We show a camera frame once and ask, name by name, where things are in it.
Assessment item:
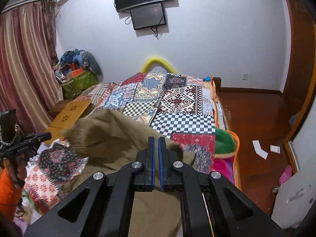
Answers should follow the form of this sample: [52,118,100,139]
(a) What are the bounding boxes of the person's left hand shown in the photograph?
[3,152,27,181]

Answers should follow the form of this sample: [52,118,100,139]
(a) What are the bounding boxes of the pink slipper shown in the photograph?
[278,165,293,186]

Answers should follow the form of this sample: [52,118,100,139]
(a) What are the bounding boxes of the patchwork printed blanket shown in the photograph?
[22,70,241,215]

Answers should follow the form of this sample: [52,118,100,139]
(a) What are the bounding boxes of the pile of colourful bags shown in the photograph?
[53,49,90,80]

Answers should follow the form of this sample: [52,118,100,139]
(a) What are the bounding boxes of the green storage bag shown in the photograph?
[60,70,100,100]

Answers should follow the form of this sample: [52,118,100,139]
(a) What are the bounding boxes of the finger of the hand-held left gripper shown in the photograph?
[25,132,52,143]

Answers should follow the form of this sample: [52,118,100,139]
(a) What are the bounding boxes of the white cabinet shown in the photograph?
[270,111,316,230]

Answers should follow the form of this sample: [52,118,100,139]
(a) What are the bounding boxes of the green and pink fleece blanket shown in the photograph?
[212,127,241,189]

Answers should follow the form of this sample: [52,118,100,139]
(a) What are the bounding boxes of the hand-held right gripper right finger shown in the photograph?
[158,136,284,237]

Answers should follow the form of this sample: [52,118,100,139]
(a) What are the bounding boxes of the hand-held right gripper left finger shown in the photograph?
[23,136,156,237]

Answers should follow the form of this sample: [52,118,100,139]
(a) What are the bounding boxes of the black monitor cable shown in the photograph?
[150,26,161,40]

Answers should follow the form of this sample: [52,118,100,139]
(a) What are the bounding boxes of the small black wall monitor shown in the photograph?
[130,2,166,30]

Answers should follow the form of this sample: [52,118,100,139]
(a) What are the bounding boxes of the wooden door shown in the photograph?
[280,0,316,144]

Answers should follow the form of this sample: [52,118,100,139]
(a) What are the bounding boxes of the wooden folding board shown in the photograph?
[46,99,93,144]

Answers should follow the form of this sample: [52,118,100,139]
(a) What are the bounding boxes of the khaki pants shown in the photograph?
[58,109,197,237]

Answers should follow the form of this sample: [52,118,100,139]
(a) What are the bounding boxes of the pink striped curtain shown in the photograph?
[0,0,65,134]

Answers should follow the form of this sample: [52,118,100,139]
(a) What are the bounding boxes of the person's left forearm orange sleeve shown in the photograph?
[0,168,23,224]

